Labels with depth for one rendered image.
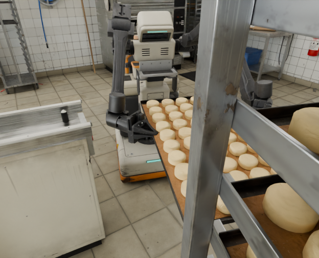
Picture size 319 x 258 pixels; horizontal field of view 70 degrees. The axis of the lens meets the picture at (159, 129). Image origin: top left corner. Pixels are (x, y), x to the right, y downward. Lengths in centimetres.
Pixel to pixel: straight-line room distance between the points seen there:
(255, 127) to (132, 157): 170
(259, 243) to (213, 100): 13
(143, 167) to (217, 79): 172
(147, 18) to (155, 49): 19
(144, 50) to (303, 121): 139
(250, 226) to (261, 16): 17
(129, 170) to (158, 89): 70
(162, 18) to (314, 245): 141
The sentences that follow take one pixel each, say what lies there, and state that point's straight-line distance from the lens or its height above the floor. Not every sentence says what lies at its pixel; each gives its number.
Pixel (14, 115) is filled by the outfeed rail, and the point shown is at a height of 89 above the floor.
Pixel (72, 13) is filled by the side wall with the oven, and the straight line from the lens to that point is 513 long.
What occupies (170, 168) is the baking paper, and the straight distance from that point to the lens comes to 63.
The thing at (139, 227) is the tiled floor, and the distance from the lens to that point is 176.
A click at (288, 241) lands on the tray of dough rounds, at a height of 122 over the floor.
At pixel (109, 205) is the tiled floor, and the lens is 191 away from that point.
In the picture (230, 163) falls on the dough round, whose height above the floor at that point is 103.
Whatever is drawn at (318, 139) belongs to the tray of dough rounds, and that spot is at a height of 132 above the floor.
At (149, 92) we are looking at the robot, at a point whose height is 82.
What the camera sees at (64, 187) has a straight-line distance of 126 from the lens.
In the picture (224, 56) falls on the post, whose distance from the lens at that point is 19.
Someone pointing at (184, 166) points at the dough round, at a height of 103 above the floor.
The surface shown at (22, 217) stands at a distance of 137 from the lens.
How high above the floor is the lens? 142
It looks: 31 degrees down
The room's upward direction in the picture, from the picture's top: straight up
